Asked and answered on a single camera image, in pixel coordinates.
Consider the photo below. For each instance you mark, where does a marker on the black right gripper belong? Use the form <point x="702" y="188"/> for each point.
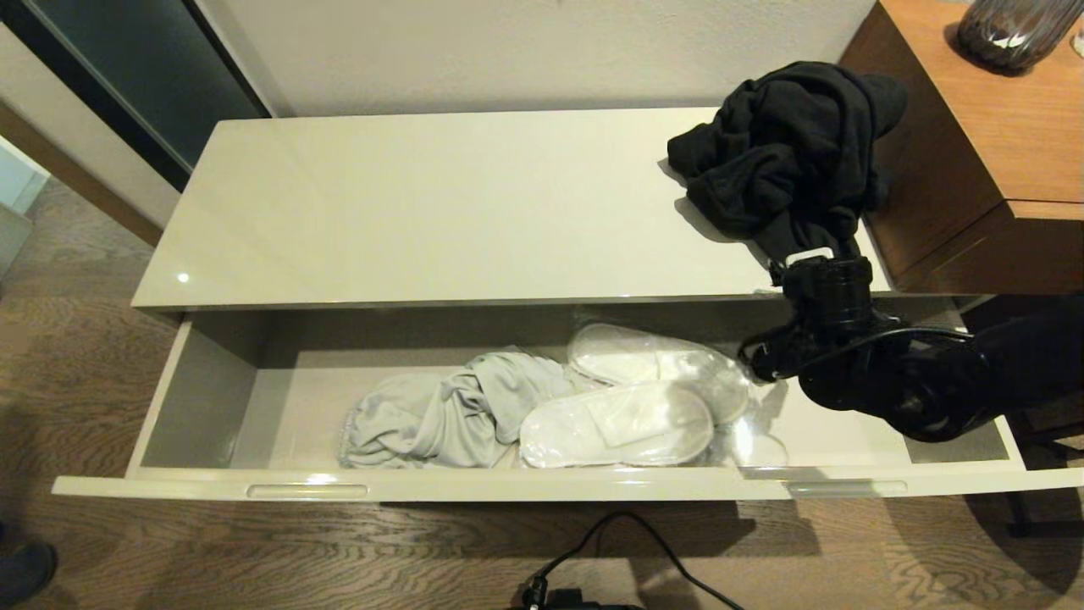
<point x="826" y="275"/>

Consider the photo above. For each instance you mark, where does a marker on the black garment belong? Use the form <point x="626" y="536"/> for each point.
<point x="779" y="152"/>

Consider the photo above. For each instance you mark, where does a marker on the white slipper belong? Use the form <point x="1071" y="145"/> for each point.
<point x="618" y="424"/>
<point x="669" y="364"/>

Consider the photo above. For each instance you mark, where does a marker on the light grey garment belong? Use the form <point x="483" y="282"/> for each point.
<point x="440" y="415"/>

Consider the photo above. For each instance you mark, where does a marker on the glossy beige wide drawer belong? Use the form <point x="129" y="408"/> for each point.
<point x="271" y="407"/>

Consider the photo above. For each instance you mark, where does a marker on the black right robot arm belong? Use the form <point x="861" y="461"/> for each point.
<point x="915" y="381"/>

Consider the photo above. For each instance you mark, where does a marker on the robot base housing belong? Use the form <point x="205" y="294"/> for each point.
<point x="576" y="603"/>

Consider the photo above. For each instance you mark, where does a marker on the brown wooden desk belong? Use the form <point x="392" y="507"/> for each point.
<point x="974" y="144"/>

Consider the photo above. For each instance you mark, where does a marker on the black metal stand legs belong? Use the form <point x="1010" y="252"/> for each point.
<point x="1042" y="474"/>

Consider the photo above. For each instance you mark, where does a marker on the dark ribbed glass vase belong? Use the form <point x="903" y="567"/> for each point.
<point x="1008" y="34"/>

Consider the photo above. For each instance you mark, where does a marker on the glossy beige low cabinet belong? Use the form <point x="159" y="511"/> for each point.
<point x="423" y="203"/>

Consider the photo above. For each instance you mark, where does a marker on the dark glass door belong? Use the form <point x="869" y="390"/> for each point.
<point x="144" y="76"/>

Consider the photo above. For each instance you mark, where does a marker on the dark grey shoe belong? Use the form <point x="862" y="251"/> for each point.
<point x="25" y="572"/>

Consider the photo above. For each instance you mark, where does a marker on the brown wooden wall trim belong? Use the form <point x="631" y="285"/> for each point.
<point x="76" y="174"/>

